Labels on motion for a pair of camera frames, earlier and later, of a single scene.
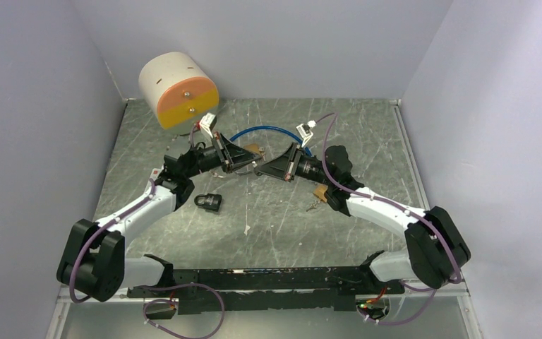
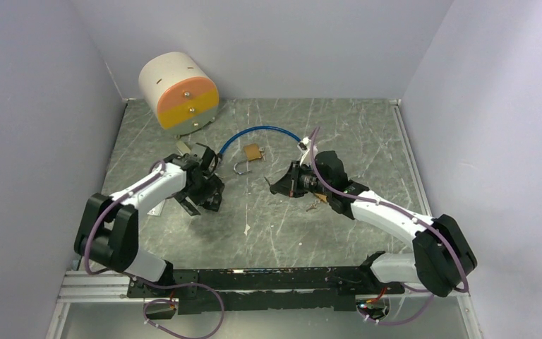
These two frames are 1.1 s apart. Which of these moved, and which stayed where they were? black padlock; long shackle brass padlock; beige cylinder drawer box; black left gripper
Moved: black left gripper
Stayed: long shackle brass padlock; beige cylinder drawer box; black padlock
